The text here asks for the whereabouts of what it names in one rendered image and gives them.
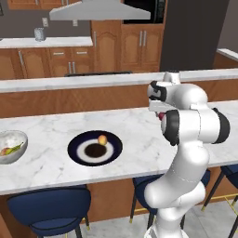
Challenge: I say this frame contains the wooden wall cupboards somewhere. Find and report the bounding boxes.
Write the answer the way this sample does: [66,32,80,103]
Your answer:
[7,0,84,10]

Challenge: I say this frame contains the grey metal canister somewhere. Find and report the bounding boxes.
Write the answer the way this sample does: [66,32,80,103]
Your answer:
[33,27,46,43]

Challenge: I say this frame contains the pale grey bowl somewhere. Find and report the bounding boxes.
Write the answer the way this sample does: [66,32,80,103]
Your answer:
[0,129,29,165]

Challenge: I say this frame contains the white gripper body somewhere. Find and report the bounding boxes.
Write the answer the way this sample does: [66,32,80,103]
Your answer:
[148,100,179,113]

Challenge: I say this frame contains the orange yellow fruit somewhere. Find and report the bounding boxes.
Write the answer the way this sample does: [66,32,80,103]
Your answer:
[98,135,109,146]

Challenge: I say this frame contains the dark blue plate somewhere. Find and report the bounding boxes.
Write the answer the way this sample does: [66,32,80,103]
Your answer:
[67,129,124,167]

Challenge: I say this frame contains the blue upholstered stool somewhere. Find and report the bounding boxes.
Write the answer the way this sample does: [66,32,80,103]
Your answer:
[201,164,238,238]
[129,169,212,231]
[7,184,93,238]

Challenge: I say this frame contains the black microwave oven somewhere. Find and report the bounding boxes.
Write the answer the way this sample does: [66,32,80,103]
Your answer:
[123,0,167,25]

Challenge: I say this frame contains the dark grey fridge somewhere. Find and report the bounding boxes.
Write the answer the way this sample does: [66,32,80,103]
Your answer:
[159,0,231,73]

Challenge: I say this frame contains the grey range hood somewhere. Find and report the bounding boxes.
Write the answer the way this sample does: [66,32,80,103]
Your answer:
[48,0,152,22]

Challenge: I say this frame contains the green yellow fruit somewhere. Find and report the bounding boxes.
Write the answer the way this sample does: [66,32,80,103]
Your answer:
[6,141,24,154]

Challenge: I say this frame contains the wooden base cupboards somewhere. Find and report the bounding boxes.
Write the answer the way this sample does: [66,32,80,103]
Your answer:
[0,46,96,81]

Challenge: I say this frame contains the tall wooden cupboard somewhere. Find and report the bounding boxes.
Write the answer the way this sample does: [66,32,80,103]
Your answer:
[90,20,165,74]

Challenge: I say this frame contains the black hob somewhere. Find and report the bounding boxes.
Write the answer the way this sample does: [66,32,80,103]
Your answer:
[63,71,134,78]

